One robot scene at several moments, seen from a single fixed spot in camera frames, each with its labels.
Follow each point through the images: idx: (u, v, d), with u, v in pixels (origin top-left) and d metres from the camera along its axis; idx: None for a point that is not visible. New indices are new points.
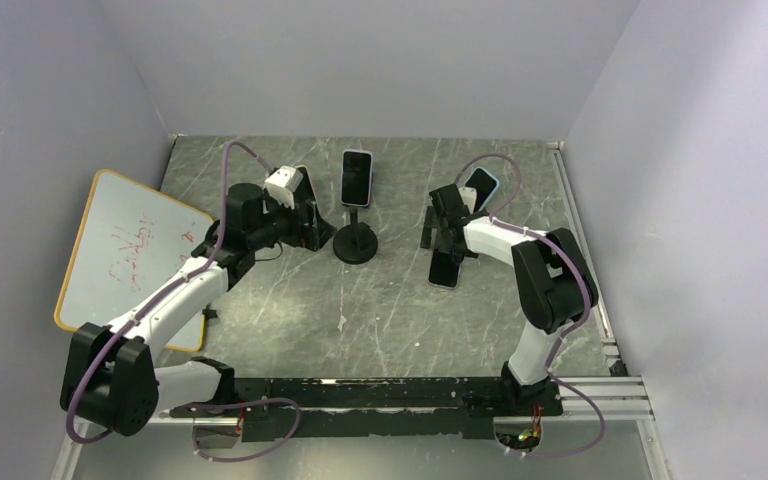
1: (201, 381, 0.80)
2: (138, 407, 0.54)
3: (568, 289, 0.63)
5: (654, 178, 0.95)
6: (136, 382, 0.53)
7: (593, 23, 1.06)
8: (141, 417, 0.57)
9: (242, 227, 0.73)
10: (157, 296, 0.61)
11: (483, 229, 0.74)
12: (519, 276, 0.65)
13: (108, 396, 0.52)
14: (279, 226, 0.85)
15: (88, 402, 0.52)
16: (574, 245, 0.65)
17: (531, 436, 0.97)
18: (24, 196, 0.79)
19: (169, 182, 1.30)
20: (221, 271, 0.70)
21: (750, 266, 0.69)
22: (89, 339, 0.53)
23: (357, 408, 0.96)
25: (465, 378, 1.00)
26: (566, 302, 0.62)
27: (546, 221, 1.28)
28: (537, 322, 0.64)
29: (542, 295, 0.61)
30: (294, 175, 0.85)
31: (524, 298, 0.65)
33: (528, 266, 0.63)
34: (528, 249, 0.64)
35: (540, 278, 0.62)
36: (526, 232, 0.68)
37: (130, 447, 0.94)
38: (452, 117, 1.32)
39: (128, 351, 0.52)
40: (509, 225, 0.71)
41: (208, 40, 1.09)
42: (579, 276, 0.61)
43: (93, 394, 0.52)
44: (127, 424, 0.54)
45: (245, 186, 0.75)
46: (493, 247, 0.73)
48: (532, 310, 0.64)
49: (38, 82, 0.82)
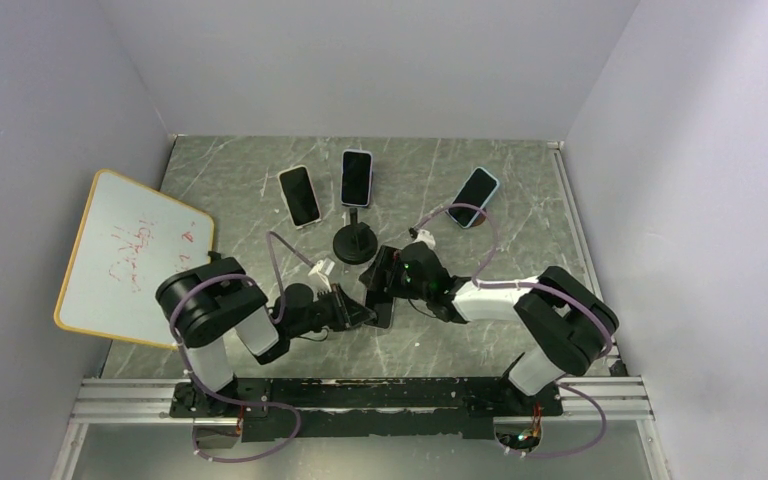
1: (220, 367, 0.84)
2: (209, 329, 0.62)
3: (586, 328, 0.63)
5: (654, 179, 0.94)
6: (235, 313, 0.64)
7: (594, 22, 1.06)
8: (196, 341, 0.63)
9: (283, 320, 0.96)
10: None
11: (472, 295, 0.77)
12: (533, 329, 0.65)
13: (210, 304, 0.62)
14: (319, 314, 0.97)
15: (195, 297, 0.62)
16: (570, 280, 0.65)
17: (531, 436, 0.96)
18: (23, 196, 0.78)
19: (169, 182, 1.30)
20: (268, 340, 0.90)
21: (753, 267, 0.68)
22: (235, 262, 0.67)
23: (357, 408, 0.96)
25: (465, 378, 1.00)
26: (587, 338, 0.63)
27: (546, 221, 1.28)
28: (567, 362, 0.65)
29: (565, 343, 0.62)
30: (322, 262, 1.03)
31: (547, 347, 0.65)
33: (542, 320, 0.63)
34: (535, 303, 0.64)
35: (557, 325, 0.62)
36: (518, 285, 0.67)
37: (130, 446, 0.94)
38: (452, 117, 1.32)
39: (253, 291, 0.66)
40: (497, 283, 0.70)
41: (208, 40, 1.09)
42: (587, 311, 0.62)
43: (201, 297, 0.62)
44: (195, 332, 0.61)
45: (302, 288, 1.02)
46: (490, 305, 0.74)
48: (559, 355, 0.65)
49: (36, 81, 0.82)
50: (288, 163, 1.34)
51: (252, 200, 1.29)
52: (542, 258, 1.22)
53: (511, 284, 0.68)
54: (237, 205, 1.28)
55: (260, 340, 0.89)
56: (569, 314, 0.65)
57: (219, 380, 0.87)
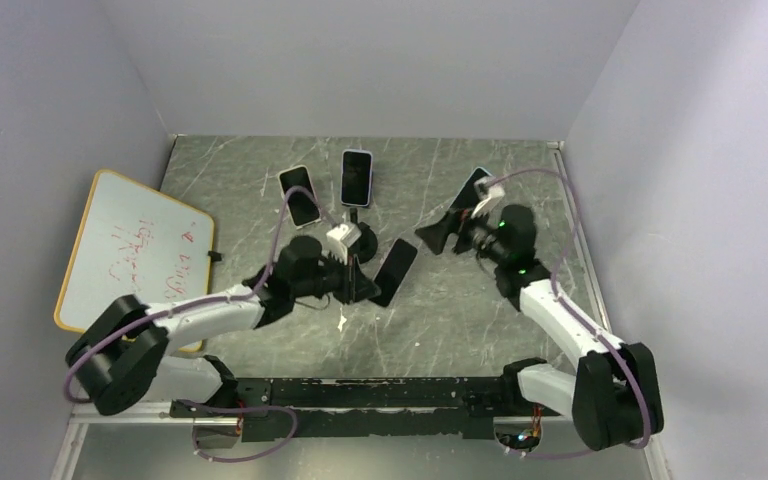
1: (201, 379, 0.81)
2: (125, 392, 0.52)
3: (630, 416, 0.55)
5: (655, 179, 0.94)
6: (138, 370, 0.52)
7: (593, 21, 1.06)
8: (120, 406, 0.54)
9: (289, 278, 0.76)
10: (198, 301, 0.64)
11: (544, 306, 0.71)
12: (580, 384, 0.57)
13: (106, 369, 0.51)
14: (328, 281, 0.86)
15: (92, 363, 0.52)
16: (652, 372, 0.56)
17: (531, 436, 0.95)
18: (24, 196, 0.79)
19: (170, 182, 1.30)
20: (258, 309, 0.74)
21: (752, 267, 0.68)
22: (126, 308, 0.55)
23: (357, 408, 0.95)
25: (465, 378, 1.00)
26: (622, 426, 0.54)
27: (546, 221, 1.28)
28: (587, 437, 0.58)
29: (599, 423, 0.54)
30: (351, 231, 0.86)
31: (581, 408, 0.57)
33: (597, 387, 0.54)
34: (600, 368, 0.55)
35: (606, 401, 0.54)
36: (597, 336, 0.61)
37: (130, 446, 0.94)
38: (452, 117, 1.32)
39: (148, 338, 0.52)
40: (585, 320, 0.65)
41: (207, 39, 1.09)
42: (647, 411, 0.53)
43: (101, 359, 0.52)
44: (105, 402, 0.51)
45: (309, 239, 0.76)
46: (554, 326, 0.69)
48: (586, 427, 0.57)
49: (35, 81, 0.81)
50: (288, 163, 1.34)
51: (252, 200, 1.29)
52: (543, 258, 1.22)
53: (593, 330, 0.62)
54: (237, 205, 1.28)
55: (237, 319, 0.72)
56: (620, 394, 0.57)
57: (205, 392, 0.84)
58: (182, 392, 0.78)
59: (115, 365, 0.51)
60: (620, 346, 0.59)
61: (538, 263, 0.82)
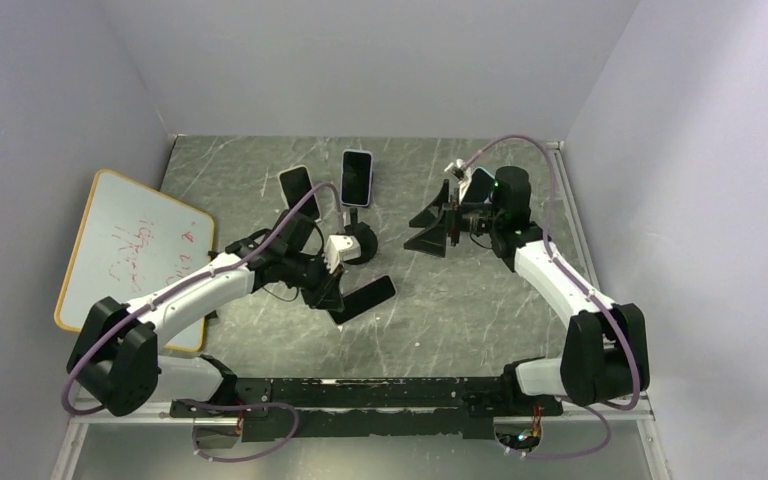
1: (202, 377, 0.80)
2: (133, 391, 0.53)
3: (618, 374, 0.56)
5: (655, 179, 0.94)
6: (138, 367, 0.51)
7: (594, 22, 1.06)
8: (133, 405, 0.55)
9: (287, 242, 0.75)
10: (179, 286, 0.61)
11: (538, 267, 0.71)
12: (568, 348, 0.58)
13: (107, 373, 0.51)
14: (308, 276, 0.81)
15: (88, 372, 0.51)
16: (641, 331, 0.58)
17: (531, 436, 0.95)
18: (24, 197, 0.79)
19: (170, 182, 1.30)
20: (248, 274, 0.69)
21: (752, 267, 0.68)
22: (105, 313, 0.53)
23: (357, 408, 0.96)
25: (465, 378, 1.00)
26: (610, 387, 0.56)
27: (546, 221, 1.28)
28: (572, 392, 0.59)
29: (587, 379, 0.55)
30: (352, 247, 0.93)
31: (568, 371, 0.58)
33: (587, 351, 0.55)
34: (591, 331, 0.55)
35: (595, 358, 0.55)
36: (591, 296, 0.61)
37: (131, 446, 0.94)
38: (452, 117, 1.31)
39: (135, 336, 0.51)
40: (578, 280, 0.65)
41: (207, 38, 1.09)
42: (634, 366, 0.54)
43: (98, 365, 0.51)
44: (118, 403, 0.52)
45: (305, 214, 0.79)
46: (547, 286, 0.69)
48: (572, 383, 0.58)
49: (35, 81, 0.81)
50: (287, 163, 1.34)
51: (252, 200, 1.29)
52: None
53: (585, 289, 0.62)
54: (237, 205, 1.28)
55: (231, 291, 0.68)
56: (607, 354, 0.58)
57: (206, 391, 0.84)
58: (186, 392, 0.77)
59: (115, 368, 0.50)
60: (613, 305, 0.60)
61: (532, 224, 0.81)
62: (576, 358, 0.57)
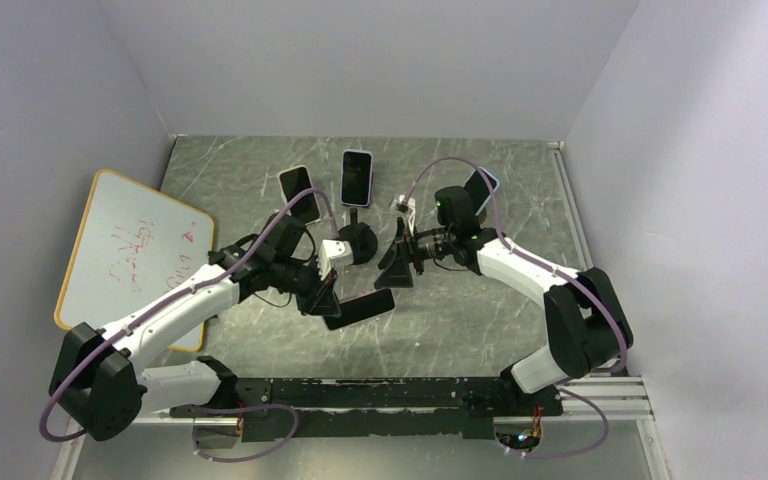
1: (199, 383, 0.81)
2: (115, 413, 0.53)
3: (602, 336, 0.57)
5: (655, 179, 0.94)
6: (115, 394, 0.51)
7: (594, 21, 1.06)
8: (119, 423, 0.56)
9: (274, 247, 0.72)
10: (156, 306, 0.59)
11: (498, 262, 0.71)
12: (551, 321, 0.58)
13: (87, 399, 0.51)
14: (301, 281, 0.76)
15: (69, 396, 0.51)
16: (609, 288, 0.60)
17: (531, 436, 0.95)
18: (24, 196, 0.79)
19: (170, 182, 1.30)
20: (232, 286, 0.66)
21: (752, 267, 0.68)
22: (80, 340, 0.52)
23: (357, 408, 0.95)
25: (465, 378, 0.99)
26: (598, 352, 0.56)
27: (546, 221, 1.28)
28: (568, 367, 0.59)
29: (577, 349, 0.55)
30: (347, 251, 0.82)
31: (556, 342, 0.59)
33: (567, 321, 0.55)
34: (563, 298, 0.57)
35: (578, 327, 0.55)
36: (555, 272, 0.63)
37: (131, 446, 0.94)
38: (452, 117, 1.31)
39: (110, 365, 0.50)
40: (537, 259, 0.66)
41: (207, 38, 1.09)
42: (613, 322, 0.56)
43: (80, 389, 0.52)
44: (102, 425, 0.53)
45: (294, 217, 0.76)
46: (511, 277, 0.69)
48: (565, 357, 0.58)
49: (36, 80, 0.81)
50: (287, 163, 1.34)
51: (252, 200, 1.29)
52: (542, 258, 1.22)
53: (548, 267, 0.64)
54: (237, 205, 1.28)
55: (215, 304, 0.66)
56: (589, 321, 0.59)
57: (203, 394, 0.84)
58: (180, 399, 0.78)
59: (92, 396, 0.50)
60: (575, 274, 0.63)
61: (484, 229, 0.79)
62: (561, 332, 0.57)
